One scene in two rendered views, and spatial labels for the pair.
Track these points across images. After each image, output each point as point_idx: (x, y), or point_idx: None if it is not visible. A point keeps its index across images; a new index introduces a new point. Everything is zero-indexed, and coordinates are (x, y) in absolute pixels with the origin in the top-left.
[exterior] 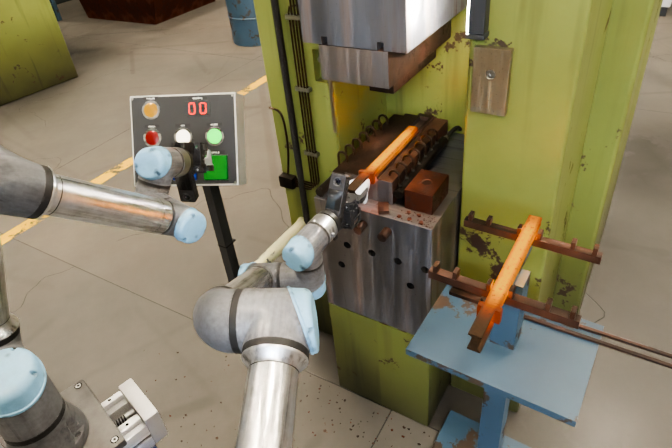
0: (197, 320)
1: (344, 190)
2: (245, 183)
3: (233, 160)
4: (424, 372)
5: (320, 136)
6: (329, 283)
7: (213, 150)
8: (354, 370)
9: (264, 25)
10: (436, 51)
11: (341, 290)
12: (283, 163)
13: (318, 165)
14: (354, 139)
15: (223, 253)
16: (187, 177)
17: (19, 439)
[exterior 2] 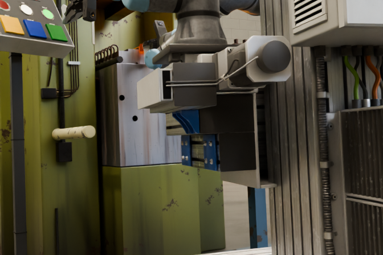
0: None
1: (165, 27)
2: (65, 56)
3: (65, 31)
4: (195, 197)
5: (80, 49)
6: (123, 143)
7: (50, 22)
8: (141, 241)
9: None
10: (107, 25)
11: (133, 146)
12: (42, 79)
13: (76, 74)
14: (106, 48)
15: (18, 148)
16: None
17: (218, 9)
